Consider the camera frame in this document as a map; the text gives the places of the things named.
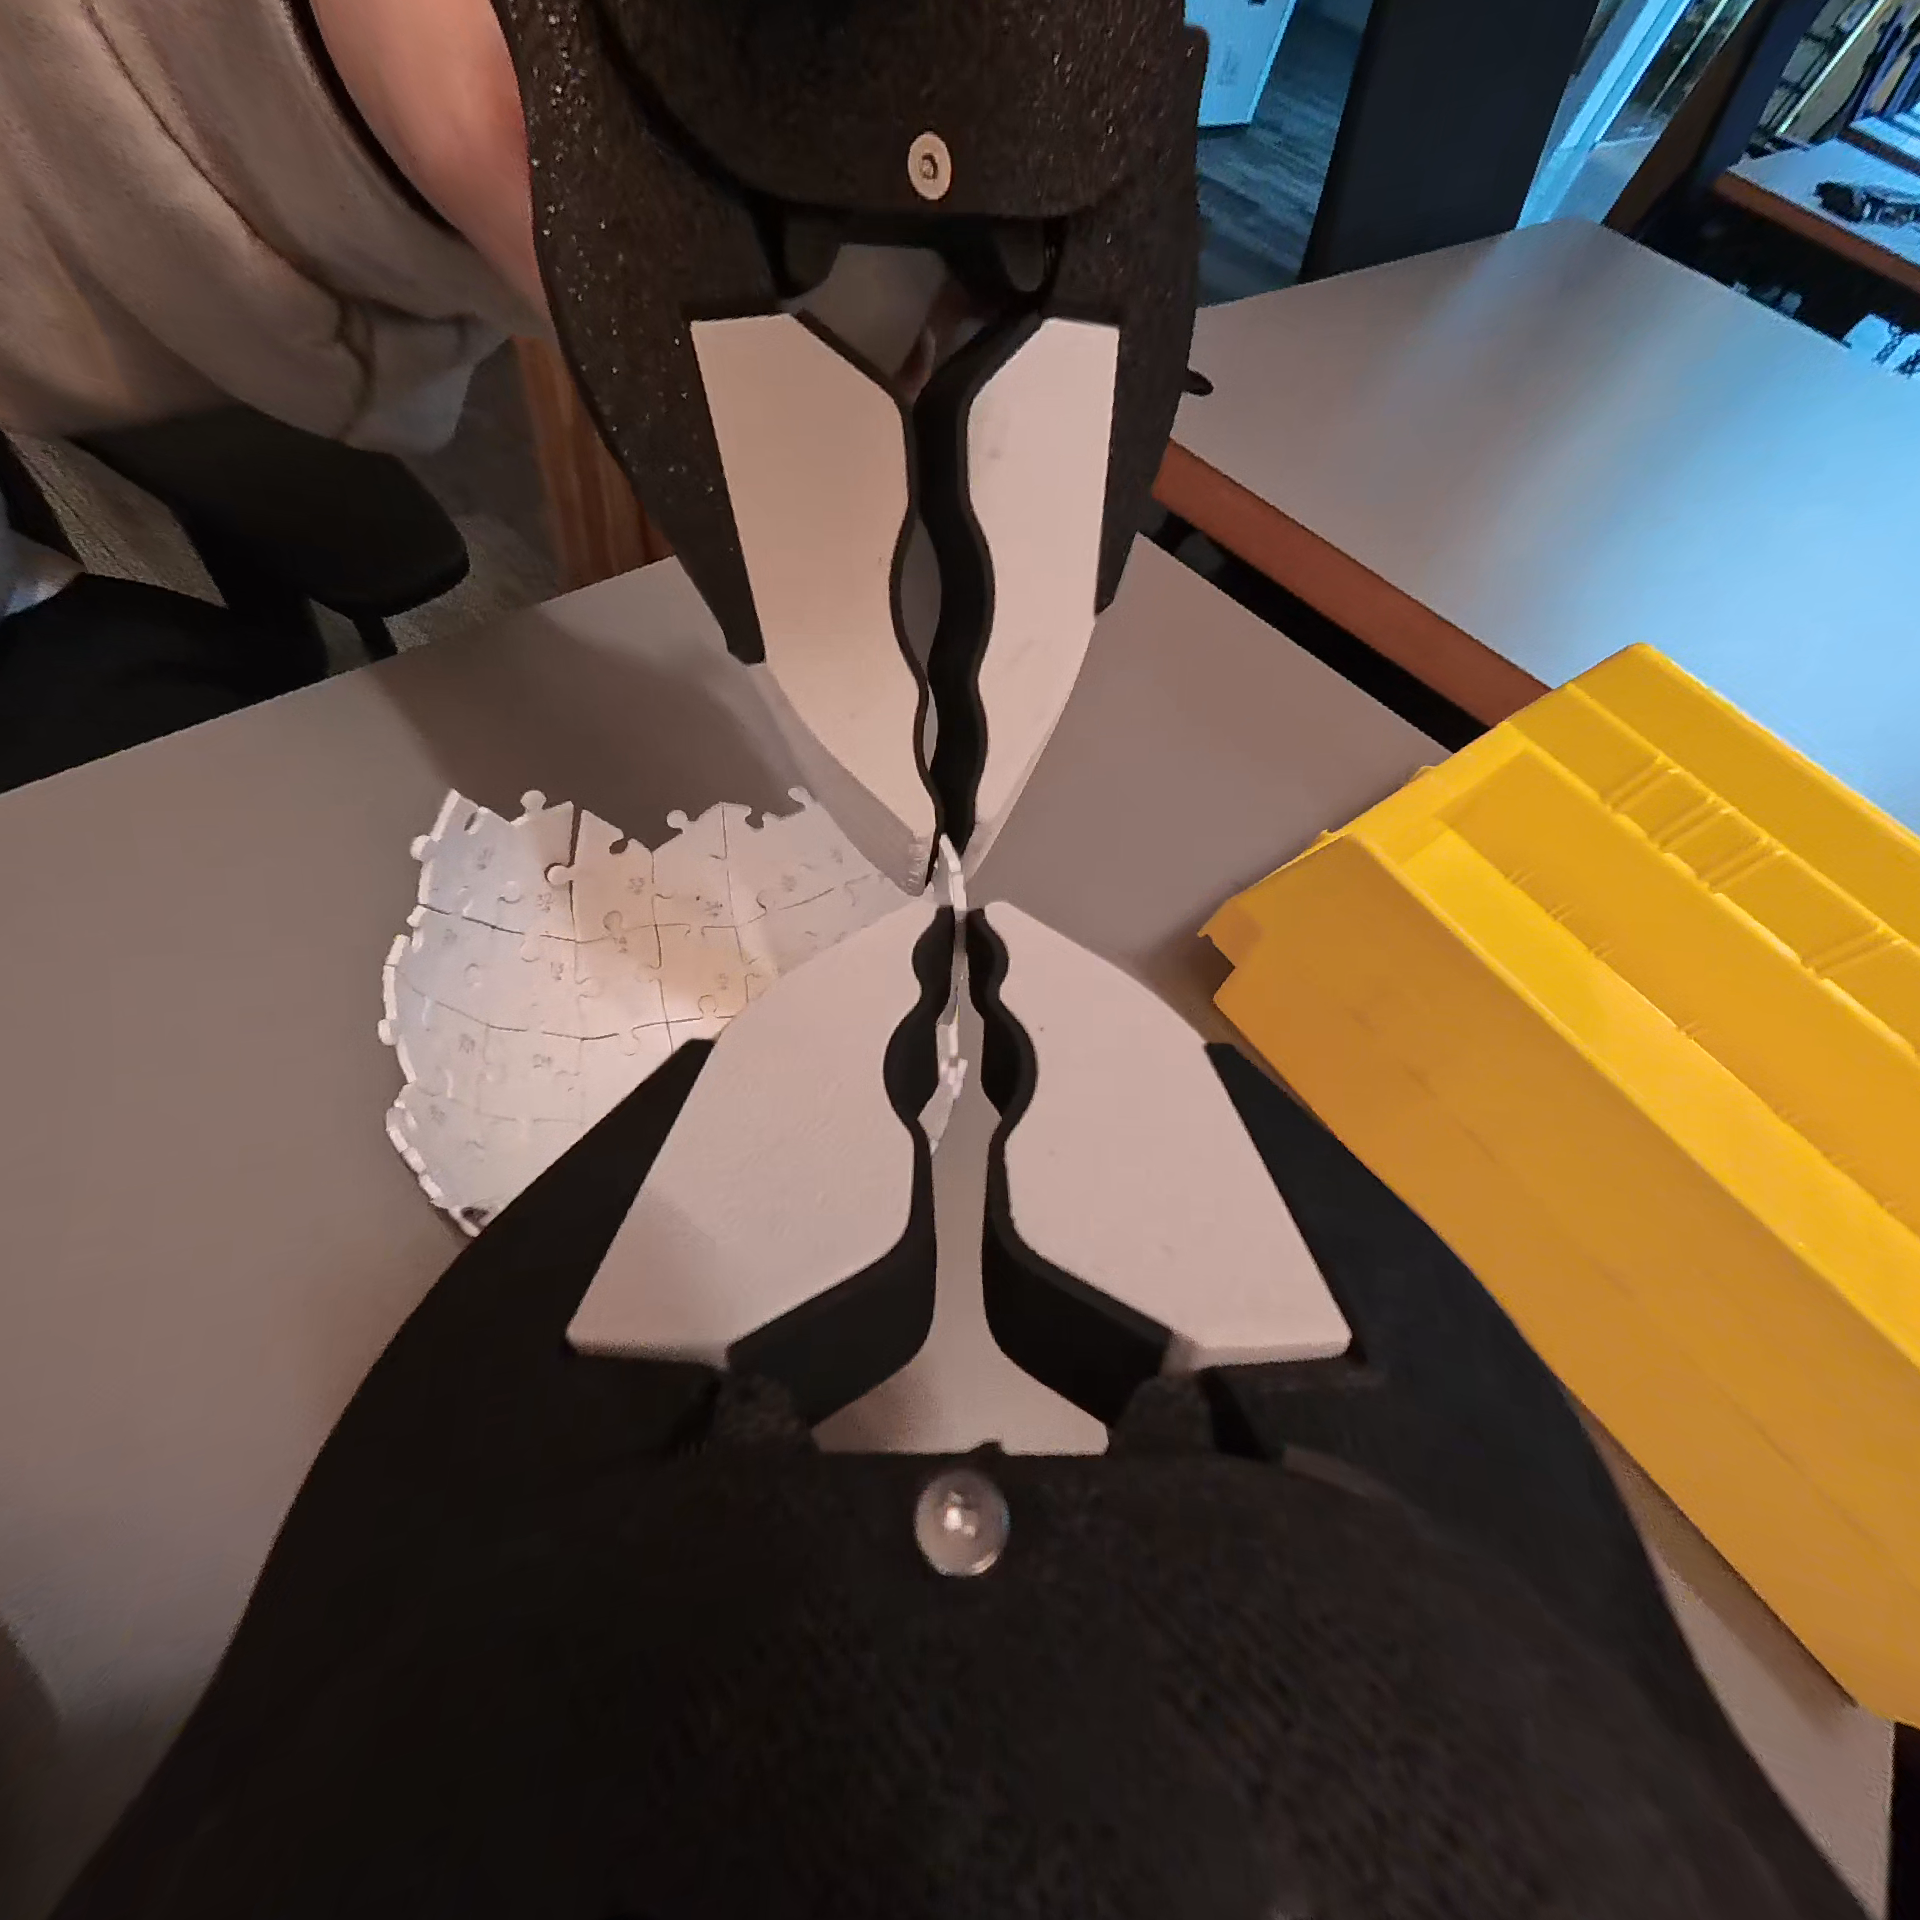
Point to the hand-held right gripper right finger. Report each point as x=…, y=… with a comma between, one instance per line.
x=1141, y=1171

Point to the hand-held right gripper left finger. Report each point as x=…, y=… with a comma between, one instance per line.
x=779, y=1142

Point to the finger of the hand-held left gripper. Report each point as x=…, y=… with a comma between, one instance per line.
x=1042, y=510
x=818, y=541

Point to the white puzzle ball shell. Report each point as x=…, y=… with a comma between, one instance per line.
x=600, y=960

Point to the white puzzle piece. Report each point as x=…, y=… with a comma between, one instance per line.
x=949, y=878

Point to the person's left forearm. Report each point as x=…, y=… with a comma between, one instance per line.
x=451, y=120

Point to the white table with wooden edge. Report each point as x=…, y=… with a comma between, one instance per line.
x=1500, y=422

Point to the yellow plastic bin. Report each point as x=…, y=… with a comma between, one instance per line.
x=1621, y=1080

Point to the black office chair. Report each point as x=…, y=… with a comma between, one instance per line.
x=299, y=510

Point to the dark pillar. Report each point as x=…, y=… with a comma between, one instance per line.
x=1441, y=120

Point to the person in beige shirt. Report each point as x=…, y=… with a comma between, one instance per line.
x=148, y=181

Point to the person's dark pants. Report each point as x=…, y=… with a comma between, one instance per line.
x=136, y=676

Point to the background desk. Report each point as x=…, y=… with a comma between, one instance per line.
x=1815, y=202

